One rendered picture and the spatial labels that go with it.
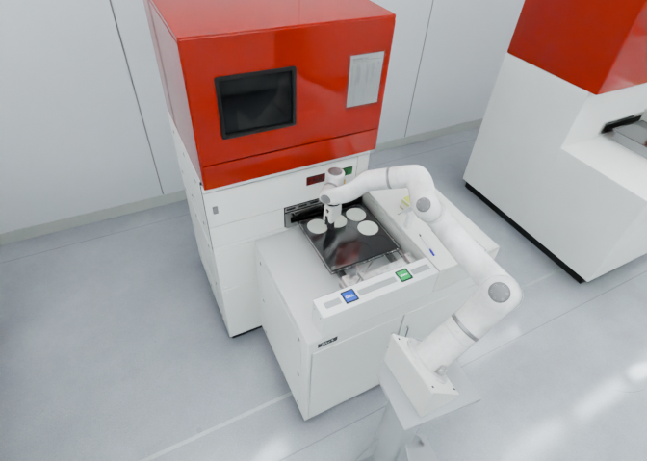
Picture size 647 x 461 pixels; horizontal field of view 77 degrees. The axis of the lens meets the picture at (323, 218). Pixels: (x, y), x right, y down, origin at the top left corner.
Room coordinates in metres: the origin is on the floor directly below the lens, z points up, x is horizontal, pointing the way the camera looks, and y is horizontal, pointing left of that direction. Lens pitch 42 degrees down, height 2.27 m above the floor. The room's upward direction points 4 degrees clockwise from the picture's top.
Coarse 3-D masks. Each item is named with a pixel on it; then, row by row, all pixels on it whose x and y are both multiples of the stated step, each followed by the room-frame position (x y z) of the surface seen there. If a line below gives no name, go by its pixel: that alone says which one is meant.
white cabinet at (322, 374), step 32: (256, 256) 1.39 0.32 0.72; (448, 288) 1.20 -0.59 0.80; (288, 320) 1.03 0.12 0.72; (384, 320) 1.04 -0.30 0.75; (416, 320) 1.13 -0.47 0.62; (288, 352) 1.03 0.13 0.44; (320, 352) 0.88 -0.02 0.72; (352, 352) 0.97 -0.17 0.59; (384, 352) 1.06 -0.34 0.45; (320, 384) 0.89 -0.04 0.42; (352, 384) 0.98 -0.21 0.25
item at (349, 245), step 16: (304, 224) 1.45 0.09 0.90; (352, 224) 1.48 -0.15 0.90; (320, 240) 1.36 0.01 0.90; (336, 240) 1.36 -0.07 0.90; (352, 240) 1.37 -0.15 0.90; (368, 240) 1.38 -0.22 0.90; (384, 240) 1.39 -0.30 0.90; (336, 256) 1.26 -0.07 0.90; (352, 256) 1.27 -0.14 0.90; (368, 256) 1.27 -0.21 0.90
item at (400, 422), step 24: (384, 384) 0.71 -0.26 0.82; (456, 384) 0.73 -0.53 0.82; (408, 408) 0.63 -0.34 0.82; (456, 408) 0.64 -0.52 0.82; (384, 432) 0.73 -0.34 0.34; (408, 432) 0.69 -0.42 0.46; (360, 456) 0.71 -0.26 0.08; (384, 456) 0.70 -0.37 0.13; (408, 456) 0.74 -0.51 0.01; (432, 456) 0.75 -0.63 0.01
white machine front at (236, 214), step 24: (312, 168) 1.55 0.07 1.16; (360, 168) 1.68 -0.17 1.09; (216, 192) 1.33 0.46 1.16; (240, 192) 1.38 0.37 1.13; (264, 192) 1.43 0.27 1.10; (288, 192) 1.49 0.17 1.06; (312, 192) 1.55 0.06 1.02; (216, 216) 1.32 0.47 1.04; (240, 216) 1.38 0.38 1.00; (264, 216) 1.43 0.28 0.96; (216, 240) 1.32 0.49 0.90; (240, 240) 1.37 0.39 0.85
